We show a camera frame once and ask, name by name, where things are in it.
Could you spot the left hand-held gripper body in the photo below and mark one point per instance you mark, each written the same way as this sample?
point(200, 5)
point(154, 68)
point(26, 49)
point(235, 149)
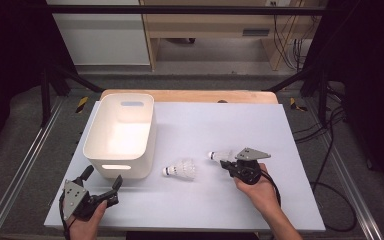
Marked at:
point(75, 201)

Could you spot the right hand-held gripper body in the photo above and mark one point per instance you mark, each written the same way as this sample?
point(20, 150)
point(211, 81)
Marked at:
point(248, 171)

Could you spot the white feather shuttlecock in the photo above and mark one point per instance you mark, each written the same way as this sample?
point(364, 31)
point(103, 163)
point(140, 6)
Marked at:
point(181, 170)
point(221, 155)

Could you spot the white plastic storage bin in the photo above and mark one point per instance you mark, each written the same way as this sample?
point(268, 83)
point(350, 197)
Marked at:
point(120, 133)

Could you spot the person's right hand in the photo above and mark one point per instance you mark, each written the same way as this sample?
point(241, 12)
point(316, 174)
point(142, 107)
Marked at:
point(261, 193)

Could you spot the person's left hand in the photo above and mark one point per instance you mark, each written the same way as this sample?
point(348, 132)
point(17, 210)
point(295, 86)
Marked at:
point(85, 230)

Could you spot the yellow black floor tape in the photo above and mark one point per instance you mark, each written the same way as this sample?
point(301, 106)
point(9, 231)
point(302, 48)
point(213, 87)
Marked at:
point(296, 105)
point(82, 104)

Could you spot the wooden table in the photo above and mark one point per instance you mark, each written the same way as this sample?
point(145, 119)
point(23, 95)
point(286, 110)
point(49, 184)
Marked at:
point(196, 96)

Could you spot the black metal stand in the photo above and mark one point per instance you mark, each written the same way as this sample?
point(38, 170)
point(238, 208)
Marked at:
point(322, 96)
point(46, 100)

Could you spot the white cabinet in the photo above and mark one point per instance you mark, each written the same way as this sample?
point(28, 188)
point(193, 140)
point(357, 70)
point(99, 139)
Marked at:
point(103, 40)

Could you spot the small grey box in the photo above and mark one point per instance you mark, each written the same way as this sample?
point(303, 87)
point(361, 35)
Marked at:
point(256, 32)

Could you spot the wooden desk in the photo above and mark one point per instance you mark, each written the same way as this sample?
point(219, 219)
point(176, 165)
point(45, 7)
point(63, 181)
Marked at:
point(206, 25)

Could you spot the black curtain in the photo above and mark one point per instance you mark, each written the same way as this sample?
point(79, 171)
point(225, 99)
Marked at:
point(10, 50)
point(373, 66)

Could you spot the aluminium floor rail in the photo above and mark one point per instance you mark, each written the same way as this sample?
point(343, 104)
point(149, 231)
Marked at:
point(20, 173)
point(353, 186)

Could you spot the black horizontal frame bar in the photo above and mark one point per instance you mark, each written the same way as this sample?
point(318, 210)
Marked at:
point(180, 10)

